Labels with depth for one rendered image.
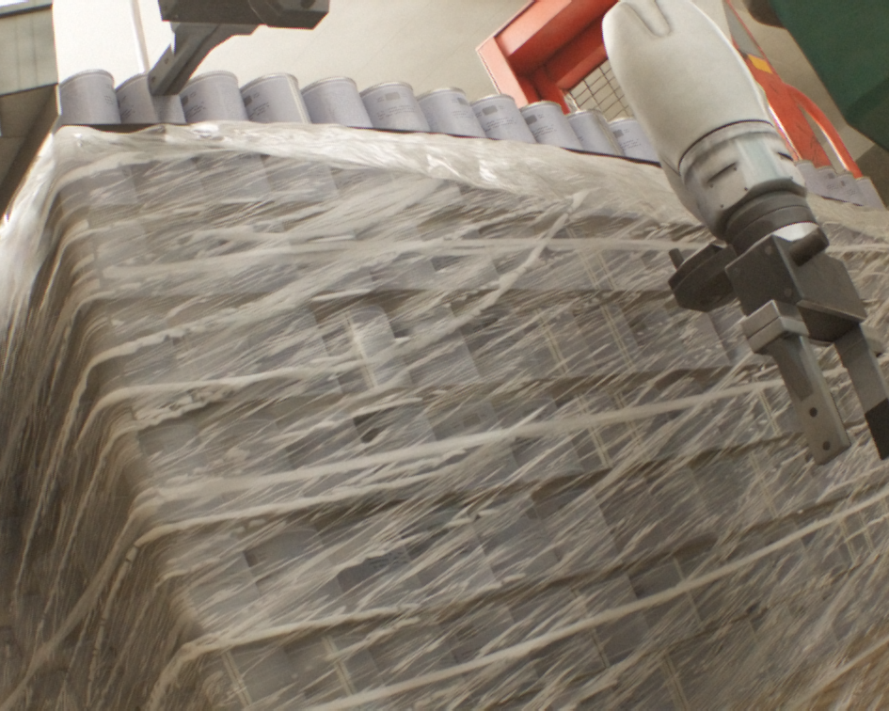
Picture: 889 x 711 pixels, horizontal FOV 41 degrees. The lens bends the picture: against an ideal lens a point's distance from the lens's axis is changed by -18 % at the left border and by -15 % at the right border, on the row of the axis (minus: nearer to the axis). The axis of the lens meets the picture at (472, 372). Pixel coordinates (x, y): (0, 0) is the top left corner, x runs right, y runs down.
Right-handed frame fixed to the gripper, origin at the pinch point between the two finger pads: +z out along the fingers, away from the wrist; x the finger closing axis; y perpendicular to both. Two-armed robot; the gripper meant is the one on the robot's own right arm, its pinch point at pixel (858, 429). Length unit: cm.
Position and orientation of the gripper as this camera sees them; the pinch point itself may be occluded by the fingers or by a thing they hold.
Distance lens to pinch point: 89.4
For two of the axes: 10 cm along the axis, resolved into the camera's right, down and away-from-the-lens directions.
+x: 6.4, 0.5, 7.6
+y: 6.8, -4.9, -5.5
